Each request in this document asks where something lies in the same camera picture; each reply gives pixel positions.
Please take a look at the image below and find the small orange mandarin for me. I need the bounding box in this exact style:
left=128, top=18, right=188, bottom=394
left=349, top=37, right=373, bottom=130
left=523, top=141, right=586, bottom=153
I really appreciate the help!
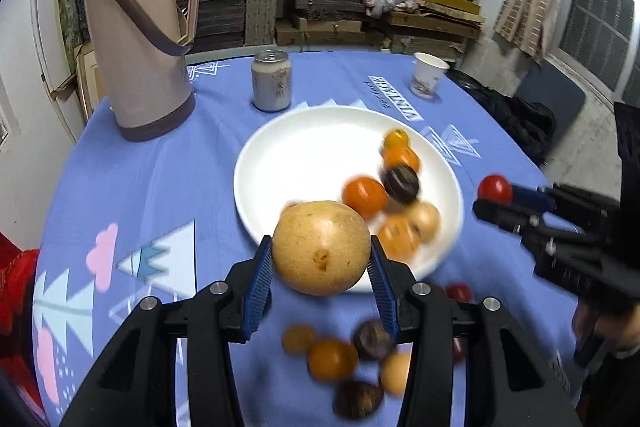
left=383, top=145, right=421, bottom=173

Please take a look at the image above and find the silver drink can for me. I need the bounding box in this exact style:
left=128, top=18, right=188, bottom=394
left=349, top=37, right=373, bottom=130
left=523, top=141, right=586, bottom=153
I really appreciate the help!
left=252, top=50, right=292, bottom=113

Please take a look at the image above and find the small yellow orange back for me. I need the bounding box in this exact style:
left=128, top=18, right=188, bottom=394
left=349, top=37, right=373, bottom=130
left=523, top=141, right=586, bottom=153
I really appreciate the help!
left=383, top=129, right=410, bottom=150

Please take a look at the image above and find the large orange mandarin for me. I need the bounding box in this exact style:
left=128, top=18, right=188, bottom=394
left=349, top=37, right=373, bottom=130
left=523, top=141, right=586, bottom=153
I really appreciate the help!
left=342, top=176, right=388, bottom=221

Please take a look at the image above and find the red cherry tomato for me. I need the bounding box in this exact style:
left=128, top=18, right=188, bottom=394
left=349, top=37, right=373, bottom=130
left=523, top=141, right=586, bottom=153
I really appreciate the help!
left=446, top=283, right=474, bottom=303
left=477, top=174, right=513, bottom=205
left=452, top=337, right=466, bottom=363

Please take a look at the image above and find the person right hand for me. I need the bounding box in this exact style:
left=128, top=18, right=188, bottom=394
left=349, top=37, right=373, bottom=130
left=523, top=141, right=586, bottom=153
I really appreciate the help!
left=572, top=300, right=640, bottom=351

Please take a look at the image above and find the small yellow orange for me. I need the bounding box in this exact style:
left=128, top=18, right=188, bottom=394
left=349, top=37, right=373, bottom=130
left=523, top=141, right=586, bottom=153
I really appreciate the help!
left=307, top=338, right=359, bottom=383
left=383, top=129, right=410, bottom=150

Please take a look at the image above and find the window with grey frame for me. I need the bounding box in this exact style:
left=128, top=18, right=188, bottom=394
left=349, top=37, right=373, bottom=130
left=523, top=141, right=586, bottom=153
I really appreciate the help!
left=552, top=0, right=639, bottom=106

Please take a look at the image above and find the white paper cup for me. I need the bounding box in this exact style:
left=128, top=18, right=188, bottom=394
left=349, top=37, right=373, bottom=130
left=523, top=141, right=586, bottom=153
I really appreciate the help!
left=410, top=52, right=449, bottom=98

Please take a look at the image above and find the red cherry tomato back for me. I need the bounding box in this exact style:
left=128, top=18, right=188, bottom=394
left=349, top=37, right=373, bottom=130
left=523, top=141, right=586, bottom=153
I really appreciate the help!
left=452, top=337, right=466, bottom=363

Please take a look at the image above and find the yellow pear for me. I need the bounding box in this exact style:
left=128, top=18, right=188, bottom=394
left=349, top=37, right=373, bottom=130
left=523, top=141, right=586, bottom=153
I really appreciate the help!
left=405, top=200, right=440, bottom=244
left=378, top=350, right=411, bottom=397
left=272, top=200, right=371, bottom=297

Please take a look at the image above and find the blue patterned tablecloth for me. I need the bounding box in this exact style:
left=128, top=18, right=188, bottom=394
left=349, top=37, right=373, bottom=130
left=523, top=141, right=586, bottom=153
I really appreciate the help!
left=32, top=52, right=585, bottom=426

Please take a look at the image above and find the small yellow orange front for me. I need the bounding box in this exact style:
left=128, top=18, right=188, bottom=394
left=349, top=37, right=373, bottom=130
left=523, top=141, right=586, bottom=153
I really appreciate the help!
left=307, top=338, right=359, bottom=383

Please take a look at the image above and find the striped tan small melon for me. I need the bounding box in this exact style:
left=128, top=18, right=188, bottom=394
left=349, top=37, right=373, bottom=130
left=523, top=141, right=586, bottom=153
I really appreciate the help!
left=376, top=215, right=421, bottom=262

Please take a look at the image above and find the red fabric item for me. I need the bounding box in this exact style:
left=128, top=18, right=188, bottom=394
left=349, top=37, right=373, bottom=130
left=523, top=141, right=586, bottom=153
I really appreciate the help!
left=1, top=235, right=42, bottom=407

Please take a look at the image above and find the beige thermos flask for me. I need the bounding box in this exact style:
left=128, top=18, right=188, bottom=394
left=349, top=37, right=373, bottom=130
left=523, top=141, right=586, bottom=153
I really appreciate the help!
left=85, top=0, right=200, bottom=142

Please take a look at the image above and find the yellow pear front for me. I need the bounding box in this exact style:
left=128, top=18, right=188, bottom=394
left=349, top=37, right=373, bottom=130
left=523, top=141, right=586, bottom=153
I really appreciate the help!
left=378, top=350, right=411, bottom=397

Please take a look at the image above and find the dark clothes pile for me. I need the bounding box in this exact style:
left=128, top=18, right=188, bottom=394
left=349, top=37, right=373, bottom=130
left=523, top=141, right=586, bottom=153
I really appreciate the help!
left=446, top=69, right=556, bottom=167

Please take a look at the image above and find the dark mangosteen back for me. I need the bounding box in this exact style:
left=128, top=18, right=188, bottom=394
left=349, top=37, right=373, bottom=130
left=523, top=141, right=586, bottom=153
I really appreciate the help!
left=352, top=319, right=396, bottom=362

